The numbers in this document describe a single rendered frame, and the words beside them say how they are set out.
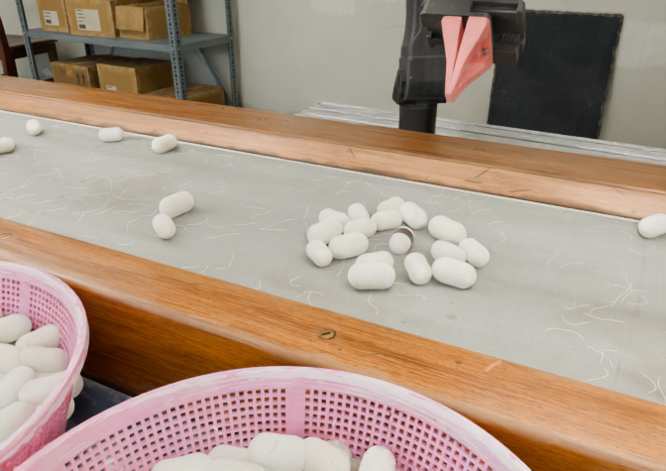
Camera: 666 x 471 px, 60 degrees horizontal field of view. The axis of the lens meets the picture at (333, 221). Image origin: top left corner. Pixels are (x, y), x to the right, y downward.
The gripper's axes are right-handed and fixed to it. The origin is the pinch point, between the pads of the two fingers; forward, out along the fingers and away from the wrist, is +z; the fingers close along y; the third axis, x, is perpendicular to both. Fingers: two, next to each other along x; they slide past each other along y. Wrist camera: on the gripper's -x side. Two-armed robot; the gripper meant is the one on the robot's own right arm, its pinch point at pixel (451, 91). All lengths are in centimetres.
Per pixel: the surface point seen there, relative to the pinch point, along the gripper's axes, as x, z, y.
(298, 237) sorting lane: -1.1, 18.8, -9.1
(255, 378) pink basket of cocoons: -16.6, 32.7, -0.2
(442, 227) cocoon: 0.5, 14.3, 3.1
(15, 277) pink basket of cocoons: -15.0, 31.7, -22.7
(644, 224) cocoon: 6.7, 7.3, 19.4
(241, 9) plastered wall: 145, -141, -165
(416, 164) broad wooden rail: 10.3, 3.0, -4.4
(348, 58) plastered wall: 157, -127, -103
